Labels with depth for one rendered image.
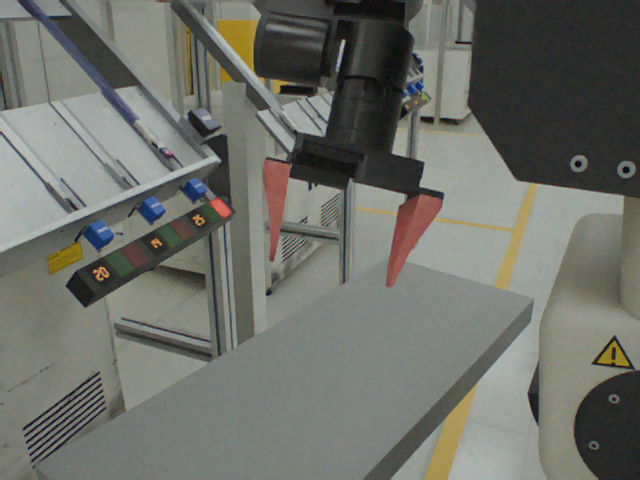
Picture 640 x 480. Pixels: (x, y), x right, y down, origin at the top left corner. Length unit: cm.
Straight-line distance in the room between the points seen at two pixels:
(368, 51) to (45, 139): 55
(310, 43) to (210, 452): 37
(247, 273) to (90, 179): 66
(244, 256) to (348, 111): 100
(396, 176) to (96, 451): 37
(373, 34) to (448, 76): 481
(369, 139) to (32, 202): 49
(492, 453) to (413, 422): 92
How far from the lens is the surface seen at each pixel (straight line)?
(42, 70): 339
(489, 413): 163
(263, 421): 60
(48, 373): 130
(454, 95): 530
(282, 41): 49
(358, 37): 49
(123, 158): 95
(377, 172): 45
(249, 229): 140
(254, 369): 67
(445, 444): 151
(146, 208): 89
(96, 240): 81
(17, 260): 78
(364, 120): 46
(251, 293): 147
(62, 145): 91
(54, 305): 126
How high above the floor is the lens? 98
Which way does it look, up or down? 22 degrees down
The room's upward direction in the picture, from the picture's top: straight up
